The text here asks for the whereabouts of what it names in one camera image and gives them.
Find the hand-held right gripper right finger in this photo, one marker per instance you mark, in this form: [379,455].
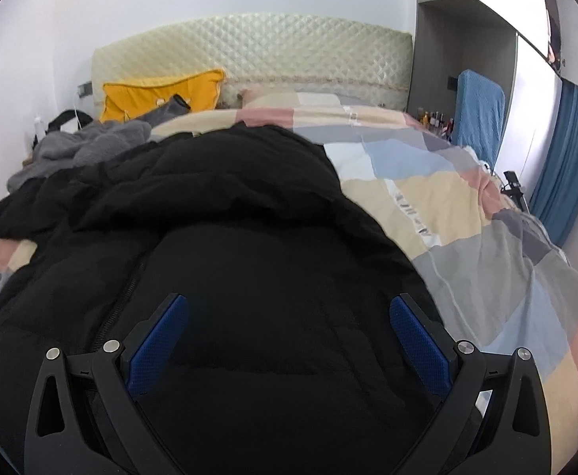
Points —
[420,346]

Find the dark grey sock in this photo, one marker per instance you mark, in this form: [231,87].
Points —
[170,109]

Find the group of small bottles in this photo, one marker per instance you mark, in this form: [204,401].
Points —
[434,121]

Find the yellow pillow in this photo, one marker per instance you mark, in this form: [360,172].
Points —
[140,96]

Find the grey wall socket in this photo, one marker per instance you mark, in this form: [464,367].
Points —
[85,89]

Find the grey fleece garment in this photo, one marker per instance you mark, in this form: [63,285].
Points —
[96,141]

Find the pastel checked blanket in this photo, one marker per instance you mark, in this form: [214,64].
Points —
[442,193]

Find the black puffer jacket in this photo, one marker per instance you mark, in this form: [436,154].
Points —
[269,257]

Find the blue towel on chair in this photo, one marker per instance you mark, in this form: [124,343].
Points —
[479,114]

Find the black tripod stand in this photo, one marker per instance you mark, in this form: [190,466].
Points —
[514,185]

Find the cream quilted headboard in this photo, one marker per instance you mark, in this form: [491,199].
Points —
[293,44]

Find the blue curtain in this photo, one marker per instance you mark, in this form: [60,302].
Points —
[561,168]

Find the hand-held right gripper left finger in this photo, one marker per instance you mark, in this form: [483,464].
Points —
[155,346]

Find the black bag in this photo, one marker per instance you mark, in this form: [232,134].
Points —
[66,118]

